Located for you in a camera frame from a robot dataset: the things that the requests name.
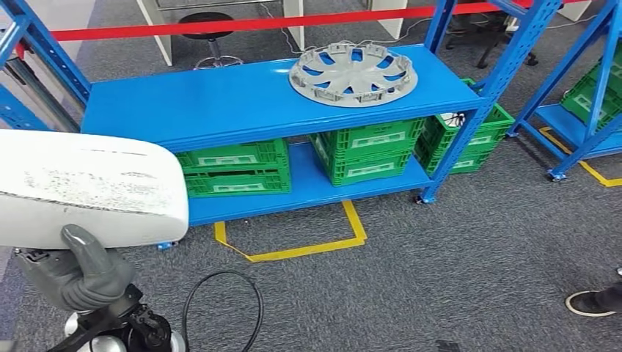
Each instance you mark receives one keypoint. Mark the black round stool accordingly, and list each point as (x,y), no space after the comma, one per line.
(206,20)

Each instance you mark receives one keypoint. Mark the blue metal shelf rack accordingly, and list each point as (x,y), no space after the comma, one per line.
(563,121)
(218,102)

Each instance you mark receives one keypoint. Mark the white desk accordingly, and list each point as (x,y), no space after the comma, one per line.
(294,24)
(388,24)

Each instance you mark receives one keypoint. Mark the white plastic car part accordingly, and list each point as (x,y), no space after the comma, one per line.
(87,184)

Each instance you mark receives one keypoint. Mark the grey wheel hubcap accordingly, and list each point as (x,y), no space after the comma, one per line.
(352,77)

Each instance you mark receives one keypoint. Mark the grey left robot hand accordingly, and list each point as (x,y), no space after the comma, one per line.
(92,279)

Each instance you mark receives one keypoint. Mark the black office chair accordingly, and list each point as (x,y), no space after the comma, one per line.
(486,29)

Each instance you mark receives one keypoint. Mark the person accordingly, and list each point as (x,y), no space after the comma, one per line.
(588,303)

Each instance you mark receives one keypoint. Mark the red barrier belt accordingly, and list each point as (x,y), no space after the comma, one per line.
(243,24)

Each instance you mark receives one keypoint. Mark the green plastic crate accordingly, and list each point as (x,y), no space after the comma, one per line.
(466,146)
(369,150)
(233,170)
(583,102)

